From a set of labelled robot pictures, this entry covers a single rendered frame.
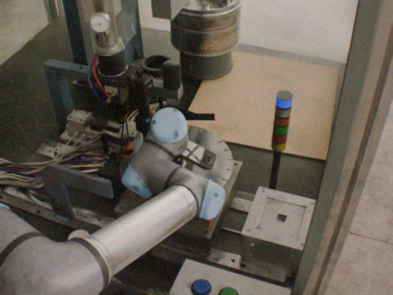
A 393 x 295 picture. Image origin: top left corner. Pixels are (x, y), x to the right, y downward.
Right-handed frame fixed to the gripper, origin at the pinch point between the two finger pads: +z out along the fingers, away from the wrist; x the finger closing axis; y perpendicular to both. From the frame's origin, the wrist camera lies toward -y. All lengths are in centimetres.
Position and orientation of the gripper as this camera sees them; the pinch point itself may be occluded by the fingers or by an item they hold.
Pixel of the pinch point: (184, 161)
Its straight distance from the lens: 132.9
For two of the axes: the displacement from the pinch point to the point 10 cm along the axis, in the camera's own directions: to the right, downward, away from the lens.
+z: 0.8, 2.9, 9.6
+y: -9.4, -3.0, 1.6
